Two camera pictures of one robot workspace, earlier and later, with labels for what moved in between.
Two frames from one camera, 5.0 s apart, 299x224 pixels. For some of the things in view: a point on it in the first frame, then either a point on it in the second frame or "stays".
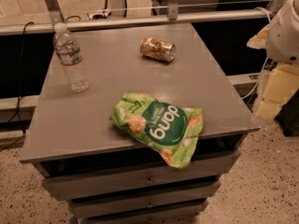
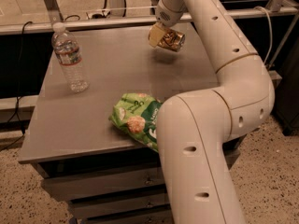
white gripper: (284, 35) to (165, 17)
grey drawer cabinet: (110, 176) stays
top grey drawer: (137, 179) stays
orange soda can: (158, 49) to (171, 40)
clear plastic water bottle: (70, 55) stays
